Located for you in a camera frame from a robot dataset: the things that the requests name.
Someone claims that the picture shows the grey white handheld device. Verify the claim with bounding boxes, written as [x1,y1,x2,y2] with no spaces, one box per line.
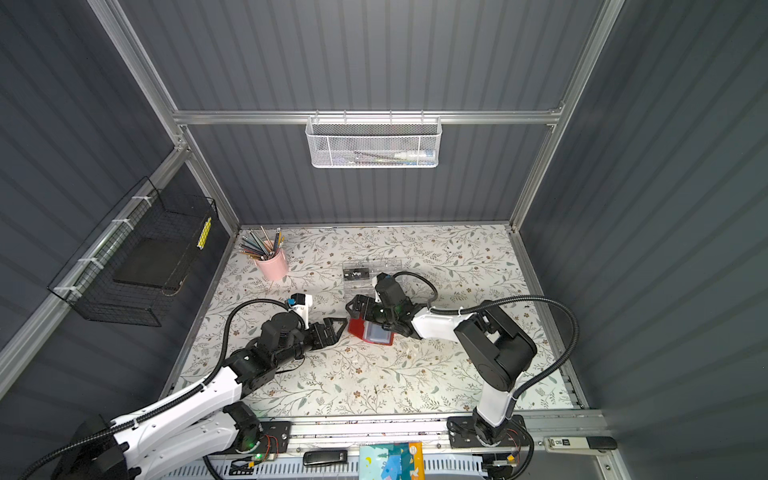
[544,436,618,456]

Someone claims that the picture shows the black wire wall basket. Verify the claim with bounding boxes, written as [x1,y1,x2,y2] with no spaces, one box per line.
[48,180,218,327]

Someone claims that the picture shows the white wire mesh basket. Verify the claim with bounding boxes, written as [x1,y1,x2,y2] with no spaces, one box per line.
[305,118,443,169]

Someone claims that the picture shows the pink pencil cup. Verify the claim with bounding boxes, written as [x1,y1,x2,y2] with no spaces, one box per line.
[254,249,289,282]

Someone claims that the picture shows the clear acrylic organizer tray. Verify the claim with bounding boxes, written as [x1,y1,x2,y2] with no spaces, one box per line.
[342,258,403,300]

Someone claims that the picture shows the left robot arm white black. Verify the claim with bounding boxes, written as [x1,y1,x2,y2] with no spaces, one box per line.
[52,311,347,479]

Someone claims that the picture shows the black stapler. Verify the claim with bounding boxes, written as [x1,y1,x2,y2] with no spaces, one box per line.
[302,449,348,467]

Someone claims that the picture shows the colourful picture book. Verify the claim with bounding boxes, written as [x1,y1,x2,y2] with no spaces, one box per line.
[358,442,425,480]

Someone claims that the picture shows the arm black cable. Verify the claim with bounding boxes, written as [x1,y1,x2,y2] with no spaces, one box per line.
[392,271,581,402]
[17,297,295,480]

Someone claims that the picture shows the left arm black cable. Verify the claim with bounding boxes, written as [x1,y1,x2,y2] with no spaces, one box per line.
[17,297,295,480]

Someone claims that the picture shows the floral table mat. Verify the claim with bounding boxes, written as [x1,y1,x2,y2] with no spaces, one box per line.
[161,224,574,420]

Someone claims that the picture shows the white marker in basket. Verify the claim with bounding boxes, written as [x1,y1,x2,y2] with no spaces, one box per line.
[393,150,437,164]

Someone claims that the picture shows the black notebook in basket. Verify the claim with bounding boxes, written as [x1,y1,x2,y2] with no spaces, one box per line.
[113,238,188,290]

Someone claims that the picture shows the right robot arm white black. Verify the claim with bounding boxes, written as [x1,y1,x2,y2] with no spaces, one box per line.
[346,271,538,446]

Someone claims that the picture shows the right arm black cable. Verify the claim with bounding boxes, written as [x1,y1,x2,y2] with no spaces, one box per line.
[392,271,581,402]

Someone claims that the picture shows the red leather card holder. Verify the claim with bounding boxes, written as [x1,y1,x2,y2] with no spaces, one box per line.
[348,318,394,346]

